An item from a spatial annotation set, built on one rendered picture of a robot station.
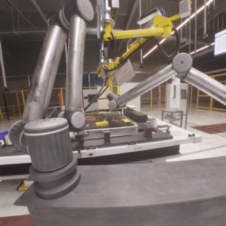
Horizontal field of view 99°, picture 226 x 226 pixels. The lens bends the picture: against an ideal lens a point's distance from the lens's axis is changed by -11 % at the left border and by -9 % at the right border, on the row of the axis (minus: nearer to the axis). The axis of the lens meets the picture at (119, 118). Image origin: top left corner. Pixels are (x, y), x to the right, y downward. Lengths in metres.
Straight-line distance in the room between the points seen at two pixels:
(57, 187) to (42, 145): 0.23
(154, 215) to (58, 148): 0.57
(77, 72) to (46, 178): 0.59
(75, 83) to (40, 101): 0.26
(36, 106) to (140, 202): 0.78
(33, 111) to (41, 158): 0.33
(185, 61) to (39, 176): 1.13
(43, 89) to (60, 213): 0.71
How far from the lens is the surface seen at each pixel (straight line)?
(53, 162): 0.58
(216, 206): 0.85
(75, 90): 0.71
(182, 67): 0.98
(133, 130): 1.36
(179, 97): 4.03
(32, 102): 0.82
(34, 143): 0.57
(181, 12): 1.37
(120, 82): 1.63
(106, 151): 1.16
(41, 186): 0.69
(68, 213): 0.71
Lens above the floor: 1.36
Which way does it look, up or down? 11 degrees down
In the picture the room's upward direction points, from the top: 2 degrees counter-clockwise
